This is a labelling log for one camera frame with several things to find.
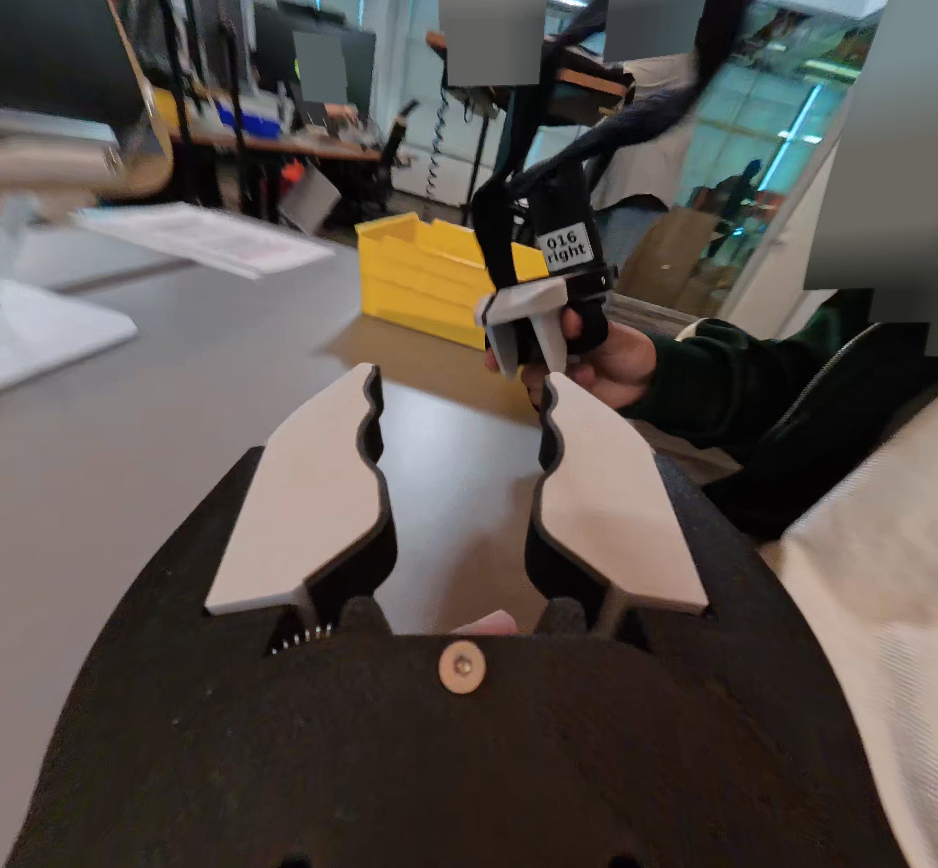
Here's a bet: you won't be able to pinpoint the yellow plastic bin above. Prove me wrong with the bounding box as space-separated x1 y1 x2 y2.
355 212 551 350

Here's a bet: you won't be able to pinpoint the person's right hand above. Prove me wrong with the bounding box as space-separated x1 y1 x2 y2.
484 307 658 412

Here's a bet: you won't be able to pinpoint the person's right forearm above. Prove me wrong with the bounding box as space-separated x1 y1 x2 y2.
623 289 924 539

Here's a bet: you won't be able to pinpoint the grey cardboard panel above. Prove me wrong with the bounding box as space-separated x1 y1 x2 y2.
278 165 341 235

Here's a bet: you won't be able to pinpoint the white tablet stand with board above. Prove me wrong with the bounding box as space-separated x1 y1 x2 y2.
0 0 173 393

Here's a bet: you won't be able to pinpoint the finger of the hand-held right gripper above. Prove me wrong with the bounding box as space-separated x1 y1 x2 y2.
523 276 572 372
473 289 532 380

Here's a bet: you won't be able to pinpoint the black office chair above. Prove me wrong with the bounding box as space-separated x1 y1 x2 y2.
359 100 422 217

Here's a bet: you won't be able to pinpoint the long wooden office desk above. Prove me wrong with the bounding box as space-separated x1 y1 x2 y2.
150 87 382 166

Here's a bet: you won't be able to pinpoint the printed paper sheet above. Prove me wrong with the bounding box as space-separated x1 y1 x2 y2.
73 201 337 281

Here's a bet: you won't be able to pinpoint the black computer monitor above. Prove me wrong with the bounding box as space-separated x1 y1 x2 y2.
253 3 378 129

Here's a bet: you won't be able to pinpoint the coiled black cable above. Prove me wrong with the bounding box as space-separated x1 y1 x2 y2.
428 87 451 202

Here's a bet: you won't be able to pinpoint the black braided strap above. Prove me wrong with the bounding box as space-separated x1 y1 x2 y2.
471 0 750 371

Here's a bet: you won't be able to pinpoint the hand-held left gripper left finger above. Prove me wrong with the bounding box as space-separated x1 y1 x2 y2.
204 362 400 627

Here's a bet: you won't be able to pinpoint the brown cardboard box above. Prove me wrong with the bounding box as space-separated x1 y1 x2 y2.
634 207 723 312

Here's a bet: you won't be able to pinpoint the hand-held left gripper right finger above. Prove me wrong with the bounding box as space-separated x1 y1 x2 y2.
525 371 709 635

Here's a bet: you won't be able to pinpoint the black standing desk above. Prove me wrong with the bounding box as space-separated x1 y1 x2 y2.
425 31 635 210

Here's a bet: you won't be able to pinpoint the person's cream trousers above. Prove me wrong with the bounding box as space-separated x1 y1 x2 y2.
758 399 938 868

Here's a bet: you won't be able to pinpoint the blue storage crate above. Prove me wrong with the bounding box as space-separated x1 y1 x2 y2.
214 100 281 138

